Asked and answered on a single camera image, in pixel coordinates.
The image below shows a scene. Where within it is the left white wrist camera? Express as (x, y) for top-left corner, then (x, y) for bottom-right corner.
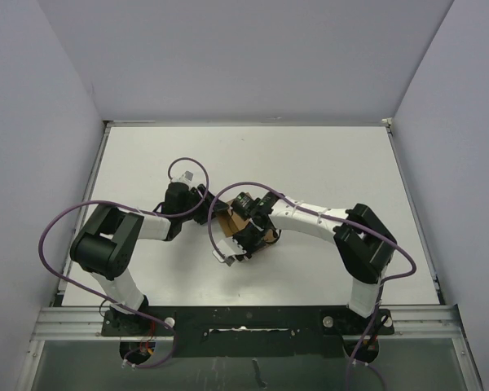
(170, 171), (193, 188)

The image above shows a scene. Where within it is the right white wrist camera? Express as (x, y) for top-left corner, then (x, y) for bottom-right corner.
(212, 238), (246, 266)

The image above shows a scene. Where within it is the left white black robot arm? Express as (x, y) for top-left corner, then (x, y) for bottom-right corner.
(70, 182), (229, 335)

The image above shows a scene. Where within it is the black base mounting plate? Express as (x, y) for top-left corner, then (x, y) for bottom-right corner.
(101, 304), (394, 363)

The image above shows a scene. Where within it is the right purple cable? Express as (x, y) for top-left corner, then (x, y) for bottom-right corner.
(206, 181), (416, 391)

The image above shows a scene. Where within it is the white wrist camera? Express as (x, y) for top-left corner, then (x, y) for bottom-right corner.
(212, 238), (246, 266)
(170, 171), (193, 188)

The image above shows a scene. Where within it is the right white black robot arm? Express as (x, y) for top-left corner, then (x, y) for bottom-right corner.
(231, 191), (394, 333)

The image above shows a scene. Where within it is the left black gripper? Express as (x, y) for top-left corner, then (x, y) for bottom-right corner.
(178, 185), (227, 224)

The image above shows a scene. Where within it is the purple cable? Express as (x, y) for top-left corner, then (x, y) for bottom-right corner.
(37, 156), (209, 370)
(206, 181), (416, 391)

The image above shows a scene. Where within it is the brown cardboard box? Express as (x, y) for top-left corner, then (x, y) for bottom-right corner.
(216, 192), (282, 247)

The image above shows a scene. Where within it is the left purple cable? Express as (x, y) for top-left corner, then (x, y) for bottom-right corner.
(37, 156), (209, 370)

